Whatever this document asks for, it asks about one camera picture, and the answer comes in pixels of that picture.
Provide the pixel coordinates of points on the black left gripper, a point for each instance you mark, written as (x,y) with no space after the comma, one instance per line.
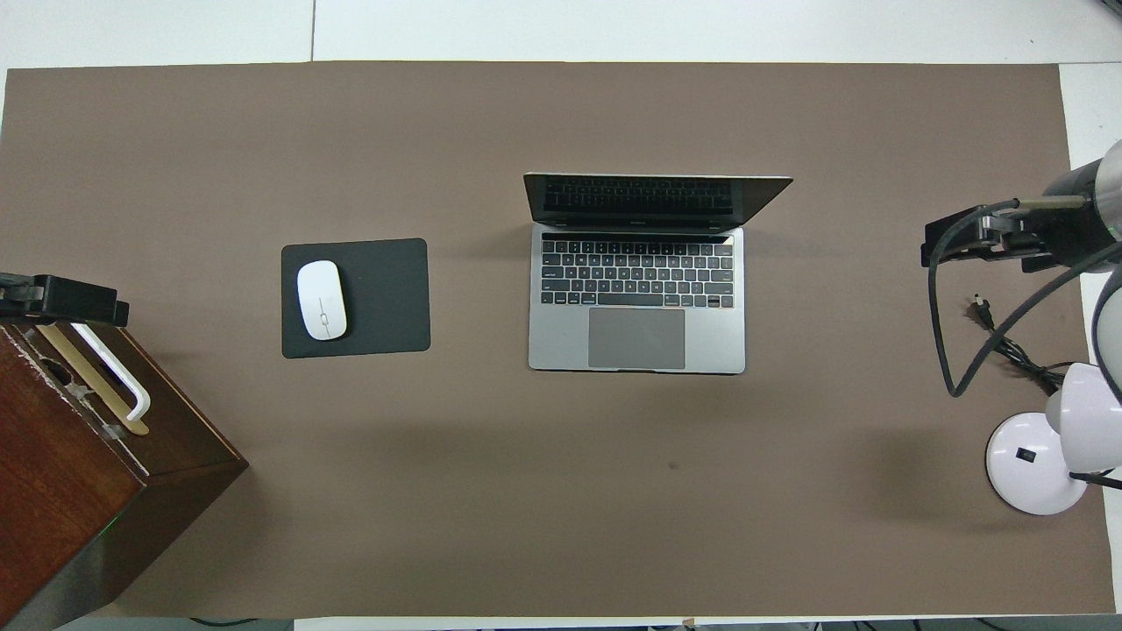
(74,301)

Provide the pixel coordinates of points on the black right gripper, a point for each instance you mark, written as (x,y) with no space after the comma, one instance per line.
(1052,232)

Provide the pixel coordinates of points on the grey aluminium laptop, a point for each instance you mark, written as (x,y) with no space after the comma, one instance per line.
(635,337)

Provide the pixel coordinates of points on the dark wooden box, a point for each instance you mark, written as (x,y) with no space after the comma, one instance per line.
(79,491)

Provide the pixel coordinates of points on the white desk lamp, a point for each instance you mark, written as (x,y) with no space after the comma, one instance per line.
(1030,469)

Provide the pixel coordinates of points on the white computer mouse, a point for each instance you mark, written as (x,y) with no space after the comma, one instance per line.
(321,301)

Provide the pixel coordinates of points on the black mouse pad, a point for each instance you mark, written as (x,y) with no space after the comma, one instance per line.
(386,298)

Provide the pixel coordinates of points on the brown table mat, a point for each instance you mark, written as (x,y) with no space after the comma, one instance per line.
(561,491)

